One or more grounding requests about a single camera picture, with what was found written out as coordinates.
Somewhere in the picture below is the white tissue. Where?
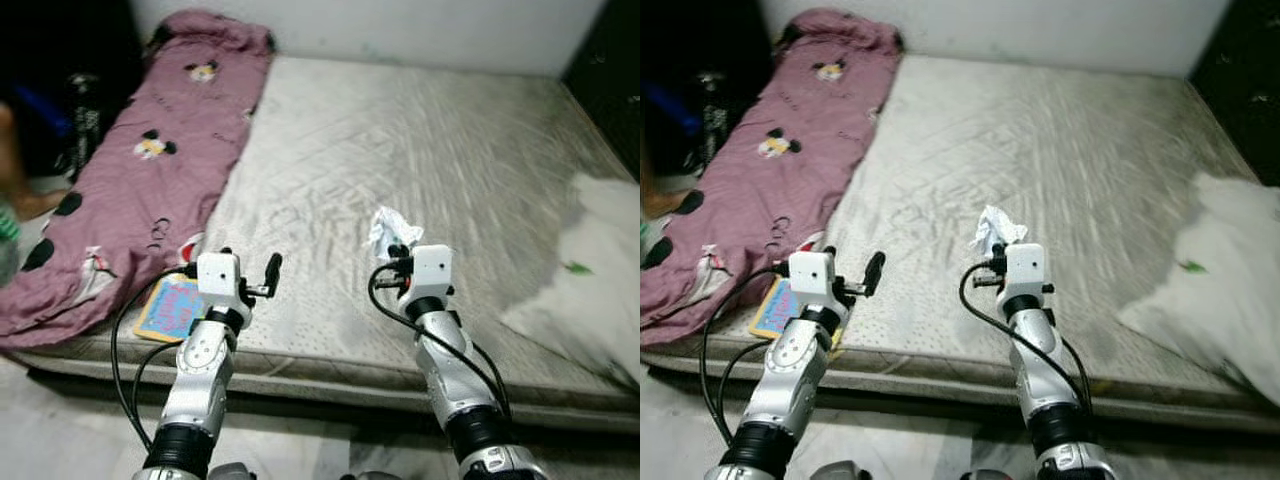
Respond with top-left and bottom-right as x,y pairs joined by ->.
968,205 -> 1028,261
365,207 -> 426,263

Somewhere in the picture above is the colourful children's book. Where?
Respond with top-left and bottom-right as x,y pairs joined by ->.
133,272 -> 206,344
748,278 -> 811,341

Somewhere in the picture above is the beige quilted mattress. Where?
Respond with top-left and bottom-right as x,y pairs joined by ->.
640,55 -> 1280,433
0,55 -> 641,416

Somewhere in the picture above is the pink cartoon print blanket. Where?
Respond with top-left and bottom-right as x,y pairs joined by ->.
640,8 -> 904,349
0,10 -> 276,349

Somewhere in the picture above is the cream white pillow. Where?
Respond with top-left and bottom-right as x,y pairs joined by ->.
1118,172 -> 1280,406
500,175 -> 641,386

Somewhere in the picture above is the black white-printed bag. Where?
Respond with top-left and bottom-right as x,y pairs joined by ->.
65,72 -> 106,181
695,70 -> 731,171

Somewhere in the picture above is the blue object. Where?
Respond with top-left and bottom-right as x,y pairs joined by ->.
12,85 -> 76,136
645,85 -> 706,136

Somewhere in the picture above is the black tufted headboard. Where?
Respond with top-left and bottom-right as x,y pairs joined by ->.
560,0 -> 641,181
1190,0 -> 1280,186

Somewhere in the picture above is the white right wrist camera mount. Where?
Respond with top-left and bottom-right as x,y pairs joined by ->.
1003,243 -> 1048,299
410,245 -> 454,301

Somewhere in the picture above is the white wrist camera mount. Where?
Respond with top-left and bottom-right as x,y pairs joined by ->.
1003,243 -> 1048,299
410,245 -> 454,301
196,252 -> 244,309
788,250 -> 837,306

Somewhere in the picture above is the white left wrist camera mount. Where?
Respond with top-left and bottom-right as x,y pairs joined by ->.
196,252 -> 244,309
788,250 -> 837,306

